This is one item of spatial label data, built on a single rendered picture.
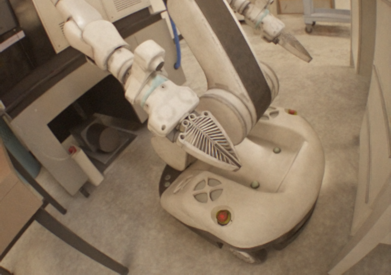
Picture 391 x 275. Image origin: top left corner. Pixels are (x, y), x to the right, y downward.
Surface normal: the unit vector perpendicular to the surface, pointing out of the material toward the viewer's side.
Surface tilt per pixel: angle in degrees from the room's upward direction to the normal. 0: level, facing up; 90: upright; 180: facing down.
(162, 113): 43
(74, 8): 66
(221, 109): 79
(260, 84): 70
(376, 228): 90
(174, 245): 0
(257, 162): 0
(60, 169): 90
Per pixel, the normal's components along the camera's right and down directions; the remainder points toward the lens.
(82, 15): 0.57, -0.06
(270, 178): -0.27, -0.75
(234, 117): -0.45, 0.51
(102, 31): 0.36, -0.31
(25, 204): 0.81, 0.15
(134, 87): -0.40, 0.31
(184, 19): -0.62, 0.62
